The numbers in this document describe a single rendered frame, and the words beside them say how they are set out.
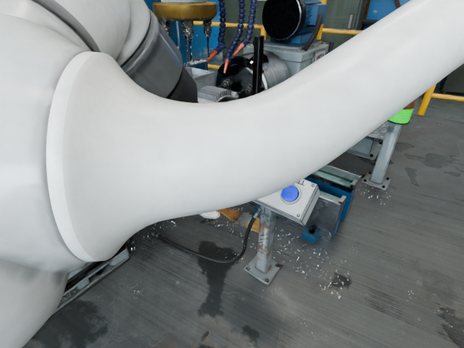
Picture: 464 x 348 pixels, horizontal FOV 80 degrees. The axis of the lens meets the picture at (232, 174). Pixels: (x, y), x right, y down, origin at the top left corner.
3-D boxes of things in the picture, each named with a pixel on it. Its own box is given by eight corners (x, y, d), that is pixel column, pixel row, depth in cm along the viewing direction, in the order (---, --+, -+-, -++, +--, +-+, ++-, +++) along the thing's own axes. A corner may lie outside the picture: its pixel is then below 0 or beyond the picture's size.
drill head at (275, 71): (202, 120, 114) (198, 55, 100) (257, 95, 140) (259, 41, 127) (252, 137, 101) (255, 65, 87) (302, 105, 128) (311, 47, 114)
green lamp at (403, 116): (384, 121, 84) (389, 106, 82) (389, 114, 88) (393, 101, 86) (406, 126, 81) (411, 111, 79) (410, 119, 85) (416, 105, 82)
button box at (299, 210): (230, 191, 59) (220, 183, 54) (246, 163, 60) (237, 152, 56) (304, 226, 50) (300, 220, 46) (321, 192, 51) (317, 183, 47)
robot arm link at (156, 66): (110, 1, 28) (148, 45, 33) (58, 74, 26) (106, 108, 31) (170, 3, 23) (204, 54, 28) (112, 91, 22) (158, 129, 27)
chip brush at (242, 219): (203, 208, 85) (203, 206, 85) (213, 200, 89) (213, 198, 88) (262, 235, 76) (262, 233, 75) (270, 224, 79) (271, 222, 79)
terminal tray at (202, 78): (168, 94, 92) (164, 72, 88) (190, 87, 99) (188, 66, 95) (193, 102, 86) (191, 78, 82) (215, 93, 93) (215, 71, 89)
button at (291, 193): (280, 199, 50) (277, 197, 48) (288, 185, 50) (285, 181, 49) (295, 206, 48) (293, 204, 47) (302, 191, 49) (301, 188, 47)
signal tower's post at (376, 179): (360, 182, 97) (401, 55, 74) (367, 172, 102) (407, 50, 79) (384, 190, 93) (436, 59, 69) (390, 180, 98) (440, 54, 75)
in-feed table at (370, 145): (319, 150, 116) (324, 124, 110) (342, 129, 134) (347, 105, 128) (380, 169, 104) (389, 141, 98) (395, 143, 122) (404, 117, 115)
